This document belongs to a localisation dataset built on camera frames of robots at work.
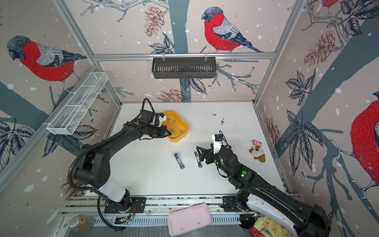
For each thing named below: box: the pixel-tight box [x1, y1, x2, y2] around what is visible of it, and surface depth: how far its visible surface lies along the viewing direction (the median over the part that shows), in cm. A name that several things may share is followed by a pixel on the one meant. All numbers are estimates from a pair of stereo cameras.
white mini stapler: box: [193, 151, 203, 169], surface depth 90 cm
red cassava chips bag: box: [248, 214, 296, 237], surface depth 66 cm
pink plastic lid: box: [167, 202, 212, 237], surface depth 69 cm
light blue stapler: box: [173, 152, 185, 170], surface depth 90 cm
